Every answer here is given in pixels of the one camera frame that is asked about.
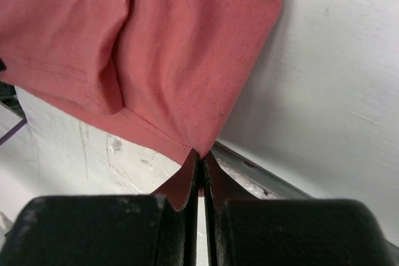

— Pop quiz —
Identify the pink t shirt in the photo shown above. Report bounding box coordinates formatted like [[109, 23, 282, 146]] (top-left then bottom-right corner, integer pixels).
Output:
[[0, 0, 291, 167]]

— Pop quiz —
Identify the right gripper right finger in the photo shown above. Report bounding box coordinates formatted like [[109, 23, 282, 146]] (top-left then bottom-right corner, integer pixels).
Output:
[[202, 154, 394, 265]]

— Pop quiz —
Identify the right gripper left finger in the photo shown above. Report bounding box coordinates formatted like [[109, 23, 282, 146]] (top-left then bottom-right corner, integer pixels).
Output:
[[1, 151, 199, 265]]

